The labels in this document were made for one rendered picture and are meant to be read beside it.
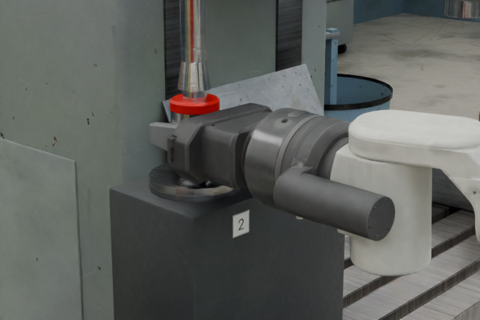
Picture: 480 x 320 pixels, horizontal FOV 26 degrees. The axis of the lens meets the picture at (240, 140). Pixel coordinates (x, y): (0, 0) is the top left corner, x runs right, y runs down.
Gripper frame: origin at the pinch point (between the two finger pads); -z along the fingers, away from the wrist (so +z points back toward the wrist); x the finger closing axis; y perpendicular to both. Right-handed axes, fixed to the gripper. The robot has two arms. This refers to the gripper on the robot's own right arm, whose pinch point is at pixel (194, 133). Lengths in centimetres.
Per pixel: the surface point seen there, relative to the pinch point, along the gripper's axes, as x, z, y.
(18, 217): -17, -59, 29
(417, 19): -644, -435, 120
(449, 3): -42.4, -0.7, -7.5
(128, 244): 6.0, -3.1, 10.5
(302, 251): -9.1, 5.8, 13.0
